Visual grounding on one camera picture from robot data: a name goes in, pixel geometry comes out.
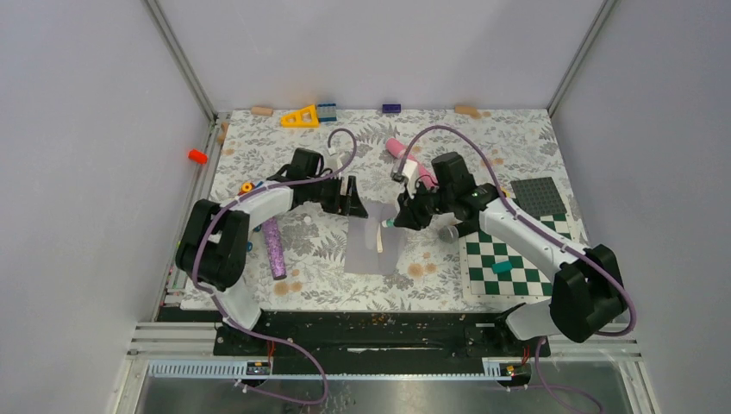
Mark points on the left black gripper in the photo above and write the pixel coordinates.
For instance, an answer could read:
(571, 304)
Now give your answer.
(348, 204)

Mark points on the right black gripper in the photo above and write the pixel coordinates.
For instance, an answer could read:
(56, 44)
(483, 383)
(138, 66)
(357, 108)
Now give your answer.
(409, 218)

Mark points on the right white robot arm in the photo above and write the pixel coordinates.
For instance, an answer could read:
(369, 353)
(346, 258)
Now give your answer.
(586, 283)

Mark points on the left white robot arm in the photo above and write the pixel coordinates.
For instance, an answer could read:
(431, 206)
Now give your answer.
(214, 246)

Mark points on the floral table mat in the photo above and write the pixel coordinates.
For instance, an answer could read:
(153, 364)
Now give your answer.
(509, 144)

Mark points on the black microphone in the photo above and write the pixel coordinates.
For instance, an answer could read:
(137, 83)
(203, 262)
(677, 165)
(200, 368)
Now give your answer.
(451, 233)

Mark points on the pink toy microphone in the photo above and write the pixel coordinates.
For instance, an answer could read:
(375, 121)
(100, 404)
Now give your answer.
(396, 149)

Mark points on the purple glitter microphone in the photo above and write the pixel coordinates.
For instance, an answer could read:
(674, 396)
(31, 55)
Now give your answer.
(274, 248)

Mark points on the blue grey lego brick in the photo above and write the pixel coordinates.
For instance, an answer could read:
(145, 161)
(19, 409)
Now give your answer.
(326, 112)

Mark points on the green white chessboard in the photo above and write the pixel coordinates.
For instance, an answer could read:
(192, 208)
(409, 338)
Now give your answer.
(525, 283)

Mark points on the yellow triangle toy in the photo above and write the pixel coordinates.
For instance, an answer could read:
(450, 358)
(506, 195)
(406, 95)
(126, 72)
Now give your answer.
(303, 118)

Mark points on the teal block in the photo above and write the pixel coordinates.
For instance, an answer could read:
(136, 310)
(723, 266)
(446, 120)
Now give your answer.
(502, 267)

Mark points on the dark purple lego brick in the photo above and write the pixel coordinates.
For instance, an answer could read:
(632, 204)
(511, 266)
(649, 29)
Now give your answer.
(391, 108)

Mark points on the colourful lego toy stack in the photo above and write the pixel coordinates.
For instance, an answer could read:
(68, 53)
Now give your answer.
(248, 187)

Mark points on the blue red lego car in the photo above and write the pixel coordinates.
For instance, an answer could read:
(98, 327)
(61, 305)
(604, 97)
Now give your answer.
(252, 235)

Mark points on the wooden block right back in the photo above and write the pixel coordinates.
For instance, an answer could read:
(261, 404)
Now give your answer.
(466, 110)

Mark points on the wooden block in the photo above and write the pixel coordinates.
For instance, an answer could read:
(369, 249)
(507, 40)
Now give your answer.
(261, 111)
(466, 110)

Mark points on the wooden block left back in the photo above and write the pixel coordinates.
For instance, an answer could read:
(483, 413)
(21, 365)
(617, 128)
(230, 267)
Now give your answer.
(261, 111)

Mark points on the orange red cylinder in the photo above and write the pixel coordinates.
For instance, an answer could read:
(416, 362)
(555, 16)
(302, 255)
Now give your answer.
(198, 157)

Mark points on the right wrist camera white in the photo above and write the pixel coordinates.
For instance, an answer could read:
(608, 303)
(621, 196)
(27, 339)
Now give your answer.
(406, 173)

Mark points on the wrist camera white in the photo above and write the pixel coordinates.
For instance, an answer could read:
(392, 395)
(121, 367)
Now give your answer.
(337, 160)
(406, 173)

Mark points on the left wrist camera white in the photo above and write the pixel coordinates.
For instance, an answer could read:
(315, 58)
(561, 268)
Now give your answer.
(337, 160)

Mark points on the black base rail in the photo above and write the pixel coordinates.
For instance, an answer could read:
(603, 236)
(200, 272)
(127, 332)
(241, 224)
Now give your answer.
(372, 343)

